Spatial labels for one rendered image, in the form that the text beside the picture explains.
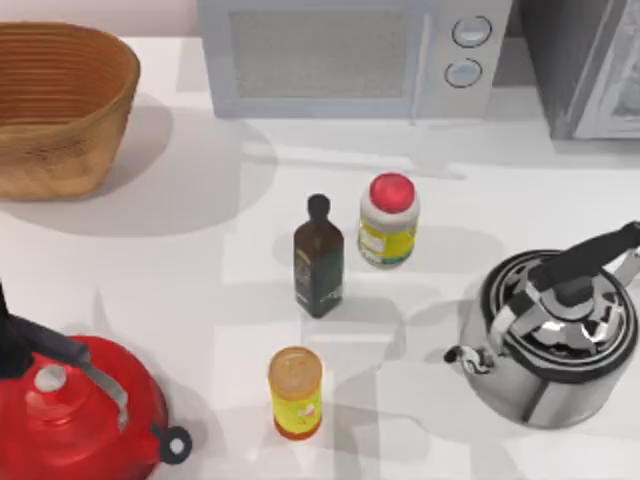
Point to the microwave knob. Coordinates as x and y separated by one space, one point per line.
463 73
471 29

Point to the dark green bottle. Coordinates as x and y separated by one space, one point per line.
318 270

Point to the woven brown basket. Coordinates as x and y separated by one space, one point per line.
60 115

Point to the orange yellow bottle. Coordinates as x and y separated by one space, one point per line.
295 395

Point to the red-lidded yellow jar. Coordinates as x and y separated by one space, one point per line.
389 225

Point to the pale microwave oven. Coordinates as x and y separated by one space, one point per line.
325 60

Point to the grey cabinet with dark inside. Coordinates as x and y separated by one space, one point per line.
590 65

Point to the red kettle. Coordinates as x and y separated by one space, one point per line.
75 415

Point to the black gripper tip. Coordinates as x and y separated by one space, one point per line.
11 345

